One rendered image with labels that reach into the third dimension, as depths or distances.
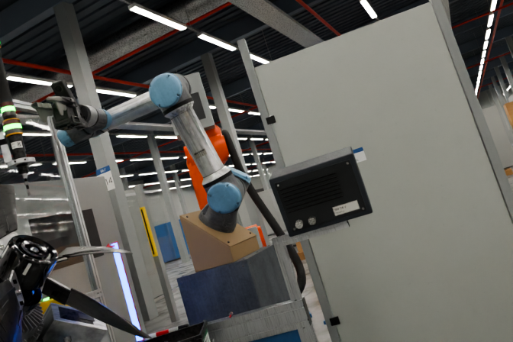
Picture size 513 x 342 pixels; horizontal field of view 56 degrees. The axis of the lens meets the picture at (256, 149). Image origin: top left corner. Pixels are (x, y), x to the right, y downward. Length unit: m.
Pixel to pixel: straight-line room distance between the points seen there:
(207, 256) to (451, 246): 1.58
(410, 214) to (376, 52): 0.96
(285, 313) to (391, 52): 1.88
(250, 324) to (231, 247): 0.34
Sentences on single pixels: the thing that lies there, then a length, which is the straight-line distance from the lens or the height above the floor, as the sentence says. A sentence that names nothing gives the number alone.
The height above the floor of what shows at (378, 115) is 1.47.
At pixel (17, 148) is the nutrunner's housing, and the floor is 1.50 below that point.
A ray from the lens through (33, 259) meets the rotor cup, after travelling 1.25.
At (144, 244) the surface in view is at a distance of 8.93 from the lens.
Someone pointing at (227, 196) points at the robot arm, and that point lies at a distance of 1.68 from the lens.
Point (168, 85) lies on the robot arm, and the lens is 1.68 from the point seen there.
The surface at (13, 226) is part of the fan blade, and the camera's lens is 1.42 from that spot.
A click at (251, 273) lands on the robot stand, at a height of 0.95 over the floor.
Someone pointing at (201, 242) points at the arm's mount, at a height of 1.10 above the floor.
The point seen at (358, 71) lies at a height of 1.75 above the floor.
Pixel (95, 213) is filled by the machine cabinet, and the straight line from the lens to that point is 5.95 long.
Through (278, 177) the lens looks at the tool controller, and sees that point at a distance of 1.43.
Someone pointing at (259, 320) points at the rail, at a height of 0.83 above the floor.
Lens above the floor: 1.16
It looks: 7 degrees up
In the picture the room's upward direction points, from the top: 17 degrees counter-clockwise
